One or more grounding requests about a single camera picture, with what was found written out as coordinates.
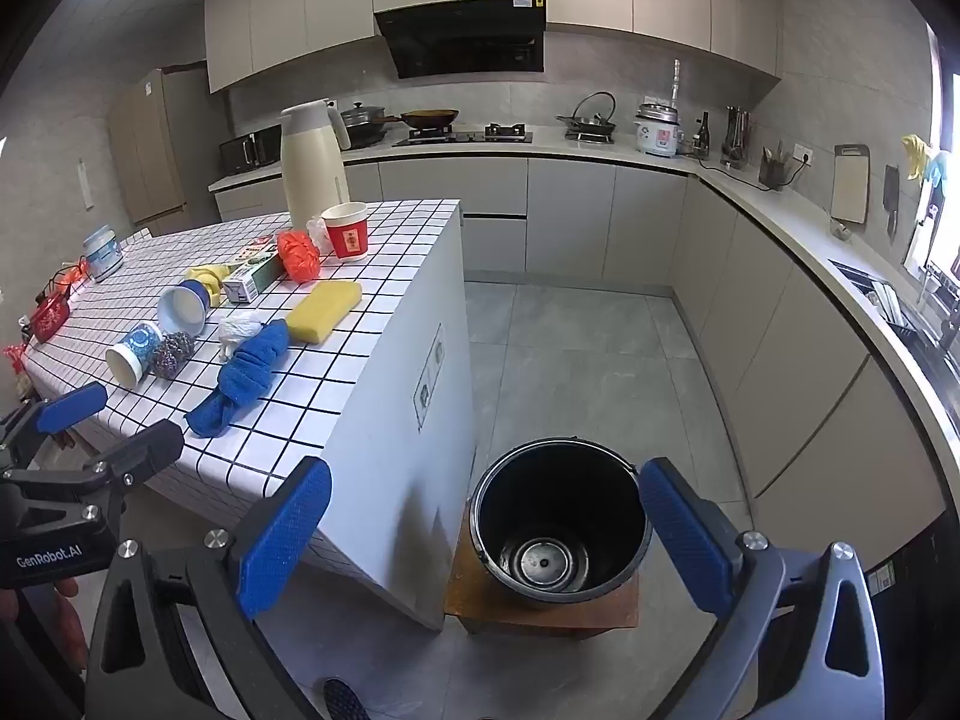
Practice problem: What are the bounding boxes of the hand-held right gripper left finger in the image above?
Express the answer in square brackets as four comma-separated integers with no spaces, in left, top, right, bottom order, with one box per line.
[84,456,333,720]

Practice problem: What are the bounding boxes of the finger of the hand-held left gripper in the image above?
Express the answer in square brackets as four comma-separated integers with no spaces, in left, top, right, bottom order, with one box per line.
[0,381,110,460]
[0,420,185,512]

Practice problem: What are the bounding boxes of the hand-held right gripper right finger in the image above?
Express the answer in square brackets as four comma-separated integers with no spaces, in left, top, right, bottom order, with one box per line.
[637,456,887,720]

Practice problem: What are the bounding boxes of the blue patterned paper cup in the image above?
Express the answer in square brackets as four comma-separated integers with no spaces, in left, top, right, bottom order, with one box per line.
[105,321,164,389]

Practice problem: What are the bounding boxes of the steel wool scrubber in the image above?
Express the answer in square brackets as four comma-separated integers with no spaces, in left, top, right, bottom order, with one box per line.
[150,330,196,377]

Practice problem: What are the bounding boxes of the blue cloth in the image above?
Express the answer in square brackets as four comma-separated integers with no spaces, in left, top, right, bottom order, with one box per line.
[185,319,291,440]

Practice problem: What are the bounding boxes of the white paper cup blue rim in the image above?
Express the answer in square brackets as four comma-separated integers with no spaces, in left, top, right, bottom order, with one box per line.
[157,279,212,336]

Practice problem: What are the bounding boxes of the white tissue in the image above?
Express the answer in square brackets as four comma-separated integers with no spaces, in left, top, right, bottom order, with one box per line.
[217,313,265,361]

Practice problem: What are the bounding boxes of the black plastic bucket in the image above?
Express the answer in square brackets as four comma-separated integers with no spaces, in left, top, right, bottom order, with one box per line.
[469,435,653,612]

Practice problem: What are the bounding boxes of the yellow cloth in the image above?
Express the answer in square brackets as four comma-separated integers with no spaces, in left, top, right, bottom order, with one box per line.
[186,262,230,307]

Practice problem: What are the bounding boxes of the green milk carton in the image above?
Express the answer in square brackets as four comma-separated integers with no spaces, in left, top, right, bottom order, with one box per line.
[222,255,286,305]

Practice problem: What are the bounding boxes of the yellow sponge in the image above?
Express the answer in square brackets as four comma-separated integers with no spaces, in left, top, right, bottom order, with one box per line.
[288,280,363,344]

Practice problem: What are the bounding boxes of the red plastic bag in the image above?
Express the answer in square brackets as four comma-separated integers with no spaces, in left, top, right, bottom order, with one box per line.
[276,230,322,284]

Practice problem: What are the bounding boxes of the red paper cup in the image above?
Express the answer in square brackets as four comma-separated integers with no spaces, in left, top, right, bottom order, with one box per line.
[321,202,370,261]

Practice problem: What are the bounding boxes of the person's left hand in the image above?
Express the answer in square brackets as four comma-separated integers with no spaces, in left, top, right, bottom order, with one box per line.
[45,576,89,672]

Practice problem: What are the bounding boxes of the red basket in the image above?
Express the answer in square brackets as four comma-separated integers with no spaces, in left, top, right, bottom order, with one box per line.
[28,292,74,338]

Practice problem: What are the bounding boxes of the white tiled kitchen island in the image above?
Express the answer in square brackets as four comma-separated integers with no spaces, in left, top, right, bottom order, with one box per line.
[15,199,477,631]

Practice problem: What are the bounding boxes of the white jar blue label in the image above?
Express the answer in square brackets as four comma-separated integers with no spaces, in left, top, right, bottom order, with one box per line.
[81,225,125,282]

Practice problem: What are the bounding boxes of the person's dark shoe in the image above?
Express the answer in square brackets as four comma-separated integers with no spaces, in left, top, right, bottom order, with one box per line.
[322,677,370,720]

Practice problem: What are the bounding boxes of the brown wooden stool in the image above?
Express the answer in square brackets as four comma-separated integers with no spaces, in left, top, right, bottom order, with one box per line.
[444,532,641,640]

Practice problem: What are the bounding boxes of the island socket panel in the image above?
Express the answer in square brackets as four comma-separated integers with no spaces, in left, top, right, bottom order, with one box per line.
[414,322,445,432]

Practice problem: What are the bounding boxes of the black built-in dishwasher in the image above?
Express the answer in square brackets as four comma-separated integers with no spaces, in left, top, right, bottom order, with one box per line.
[862,506,957,661]

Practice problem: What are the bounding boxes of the beige tall cabinet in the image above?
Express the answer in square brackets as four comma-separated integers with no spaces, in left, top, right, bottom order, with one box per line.
[107,67,230,237]

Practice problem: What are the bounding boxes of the steel kitchen sink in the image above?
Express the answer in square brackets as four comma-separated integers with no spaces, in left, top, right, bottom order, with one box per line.
[829,259,960,376]

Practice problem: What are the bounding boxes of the black microwave oven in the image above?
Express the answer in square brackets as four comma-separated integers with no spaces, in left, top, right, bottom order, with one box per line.
[219,125,283,175]

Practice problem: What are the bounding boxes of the cream thermos jug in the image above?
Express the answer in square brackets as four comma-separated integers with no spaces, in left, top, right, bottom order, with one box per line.
[280,100,353,232]

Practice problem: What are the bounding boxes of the grey lower cabinets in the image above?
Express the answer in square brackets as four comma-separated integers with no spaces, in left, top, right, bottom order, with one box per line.
[208,150,950,563]

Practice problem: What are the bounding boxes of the grey kitchen faucet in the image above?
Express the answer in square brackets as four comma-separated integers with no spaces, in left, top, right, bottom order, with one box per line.
[919,262,960,331]

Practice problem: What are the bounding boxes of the dark utensil holder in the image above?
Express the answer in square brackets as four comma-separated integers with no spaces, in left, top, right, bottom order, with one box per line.
[757,141,794,190]

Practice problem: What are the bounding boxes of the white cutting board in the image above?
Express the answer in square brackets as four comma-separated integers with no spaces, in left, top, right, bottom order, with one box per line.
[830,144,871,226]

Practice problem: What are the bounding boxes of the black pot with lid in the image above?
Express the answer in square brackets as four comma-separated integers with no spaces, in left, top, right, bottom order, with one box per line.
[340,100,387,147]

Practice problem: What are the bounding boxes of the black cleaver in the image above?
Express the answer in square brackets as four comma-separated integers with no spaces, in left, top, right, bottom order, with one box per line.
[882,165,901,241]

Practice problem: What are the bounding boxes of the metal utensil rack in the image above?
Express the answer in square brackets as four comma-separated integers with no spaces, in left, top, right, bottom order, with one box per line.
[720,105,751,170]

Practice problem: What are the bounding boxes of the white rice cooker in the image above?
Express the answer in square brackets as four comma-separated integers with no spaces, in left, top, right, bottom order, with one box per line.
[634,101,682,158]

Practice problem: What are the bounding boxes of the pan with raised lid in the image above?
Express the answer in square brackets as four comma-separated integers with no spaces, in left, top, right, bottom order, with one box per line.
[555,91,618,142]

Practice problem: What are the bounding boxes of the black wok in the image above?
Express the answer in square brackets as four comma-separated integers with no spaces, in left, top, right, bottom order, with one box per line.
[382,109,460,130]

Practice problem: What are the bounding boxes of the black gas stove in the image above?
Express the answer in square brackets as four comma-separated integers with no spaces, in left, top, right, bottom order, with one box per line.
[391,122,535,147]

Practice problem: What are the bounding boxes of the yellow rubber glove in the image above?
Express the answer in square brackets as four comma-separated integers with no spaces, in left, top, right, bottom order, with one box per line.
[901,133,931,181]

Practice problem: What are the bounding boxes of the bright kitchen window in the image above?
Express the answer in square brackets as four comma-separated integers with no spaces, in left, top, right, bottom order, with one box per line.
[900,22,960,293]

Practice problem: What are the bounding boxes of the black range hood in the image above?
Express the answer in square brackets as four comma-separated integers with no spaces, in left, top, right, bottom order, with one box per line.
[373,0,547,80]

